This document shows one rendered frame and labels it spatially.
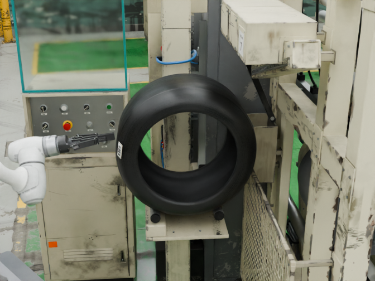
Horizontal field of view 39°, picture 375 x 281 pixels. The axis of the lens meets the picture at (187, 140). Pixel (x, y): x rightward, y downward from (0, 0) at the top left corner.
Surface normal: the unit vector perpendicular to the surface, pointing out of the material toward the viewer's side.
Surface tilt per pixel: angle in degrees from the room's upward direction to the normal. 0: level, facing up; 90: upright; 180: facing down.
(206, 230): 0
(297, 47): 72
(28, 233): 0
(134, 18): 90
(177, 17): 90
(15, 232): 0
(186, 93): 42
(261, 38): 90
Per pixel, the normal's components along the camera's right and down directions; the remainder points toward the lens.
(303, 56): 0.07, 0.07
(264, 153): 0.07, 0.37
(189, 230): 0.00, -0.93
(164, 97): -0.18, -0.39
